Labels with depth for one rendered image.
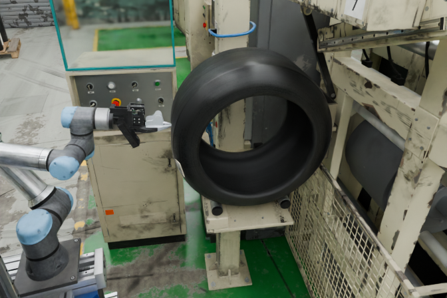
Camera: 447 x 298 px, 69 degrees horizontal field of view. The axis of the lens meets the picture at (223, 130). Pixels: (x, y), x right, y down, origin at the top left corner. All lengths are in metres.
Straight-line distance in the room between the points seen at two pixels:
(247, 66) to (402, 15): 0.45
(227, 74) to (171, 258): 1.58
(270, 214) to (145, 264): 1.14
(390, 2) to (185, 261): 1.94
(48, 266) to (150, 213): 0.93
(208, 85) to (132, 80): 0.83
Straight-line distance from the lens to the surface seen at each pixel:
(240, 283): 2.22
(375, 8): 0.86
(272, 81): 1.06
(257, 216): 1.46
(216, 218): 1.35
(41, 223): 1.38
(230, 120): 1.52
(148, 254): 2.42
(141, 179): 2.07
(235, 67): 1.06
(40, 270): 1.47
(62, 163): 1.12
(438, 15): 0.90
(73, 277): 1.46
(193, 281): 2.24
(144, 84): 1.83
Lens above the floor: 1.80
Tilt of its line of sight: 29 degrees down
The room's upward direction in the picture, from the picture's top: straight up
